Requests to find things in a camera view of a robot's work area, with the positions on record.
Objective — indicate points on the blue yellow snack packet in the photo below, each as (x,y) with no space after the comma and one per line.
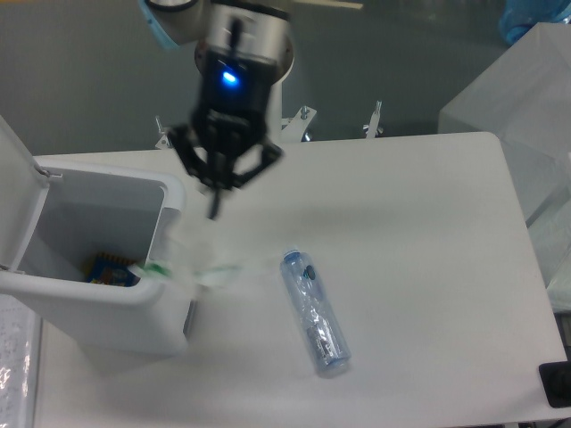
(111,271)

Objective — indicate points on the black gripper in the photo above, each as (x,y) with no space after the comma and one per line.
(229,118)

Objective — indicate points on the white trash can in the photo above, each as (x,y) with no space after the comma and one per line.
(59,218)

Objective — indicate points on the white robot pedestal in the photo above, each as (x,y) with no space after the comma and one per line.
(274,113)

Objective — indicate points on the clear plastic water bottle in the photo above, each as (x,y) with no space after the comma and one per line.
(318,325)

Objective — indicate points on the white metal base frame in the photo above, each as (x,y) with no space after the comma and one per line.
(295,129)

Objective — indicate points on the paper sheet in sleeve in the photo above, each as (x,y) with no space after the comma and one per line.
(20,346)

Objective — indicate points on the white green wrapper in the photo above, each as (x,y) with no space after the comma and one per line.
(203,254)

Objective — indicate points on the black device at edge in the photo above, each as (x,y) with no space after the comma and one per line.
(555,378)

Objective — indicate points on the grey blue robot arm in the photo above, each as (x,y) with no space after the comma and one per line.
(242,51)

